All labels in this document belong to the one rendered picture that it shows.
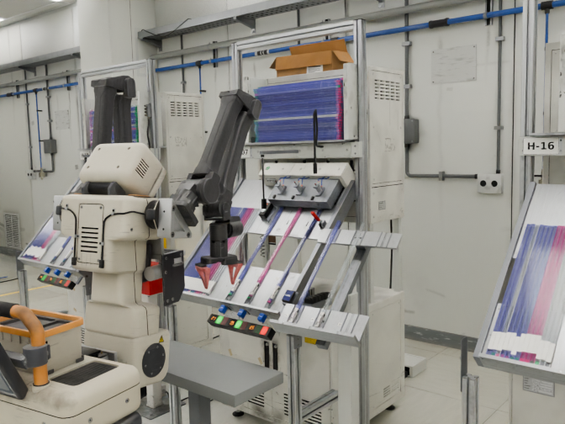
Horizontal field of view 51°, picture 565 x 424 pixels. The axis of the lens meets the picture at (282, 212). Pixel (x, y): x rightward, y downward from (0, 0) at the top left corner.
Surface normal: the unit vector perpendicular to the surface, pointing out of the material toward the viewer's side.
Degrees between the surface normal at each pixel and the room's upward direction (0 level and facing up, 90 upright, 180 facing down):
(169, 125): 90
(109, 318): 82
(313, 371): 90
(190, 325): 90
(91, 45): 90
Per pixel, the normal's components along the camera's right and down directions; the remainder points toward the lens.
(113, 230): -0.49, -0.04
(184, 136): 0.77, 0.05
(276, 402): -0.64, 0.10
